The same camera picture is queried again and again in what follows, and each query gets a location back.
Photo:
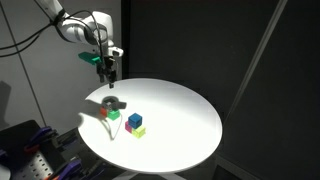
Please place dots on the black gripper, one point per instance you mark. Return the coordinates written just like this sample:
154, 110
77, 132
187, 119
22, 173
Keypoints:
105, 68

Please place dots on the grey block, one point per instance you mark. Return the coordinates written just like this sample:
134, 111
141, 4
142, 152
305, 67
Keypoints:
108, 104

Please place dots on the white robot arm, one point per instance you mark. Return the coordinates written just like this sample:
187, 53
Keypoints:
92, 28

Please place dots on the orange block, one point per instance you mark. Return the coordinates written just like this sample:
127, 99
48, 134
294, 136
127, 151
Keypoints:
104, 111

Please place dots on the green block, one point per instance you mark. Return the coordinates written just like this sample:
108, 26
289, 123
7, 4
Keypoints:
113, 114

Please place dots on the blue block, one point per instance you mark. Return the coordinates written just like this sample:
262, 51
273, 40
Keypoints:
135, 120

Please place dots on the magenta block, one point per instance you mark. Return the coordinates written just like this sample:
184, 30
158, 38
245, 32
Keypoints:
128, 127

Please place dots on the yellow-green block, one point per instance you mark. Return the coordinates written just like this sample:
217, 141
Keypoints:
139, 132

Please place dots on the white round table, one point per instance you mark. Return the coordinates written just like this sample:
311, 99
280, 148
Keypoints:
182, 128

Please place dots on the purple clamp upper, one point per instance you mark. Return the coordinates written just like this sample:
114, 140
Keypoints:
42, 135

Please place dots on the purple clamp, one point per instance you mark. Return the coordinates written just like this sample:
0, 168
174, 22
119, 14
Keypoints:
42, 135
65, 171

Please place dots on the purple clamp lower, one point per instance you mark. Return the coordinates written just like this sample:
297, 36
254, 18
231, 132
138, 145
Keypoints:
65, 171

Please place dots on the perforated metal board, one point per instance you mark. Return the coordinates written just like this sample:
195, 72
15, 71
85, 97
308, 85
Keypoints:
17, 165

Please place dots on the grey diagonal pole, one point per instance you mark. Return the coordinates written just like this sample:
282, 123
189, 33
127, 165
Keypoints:
257, 55

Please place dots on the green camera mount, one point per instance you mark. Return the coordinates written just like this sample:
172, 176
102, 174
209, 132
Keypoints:
90, 58

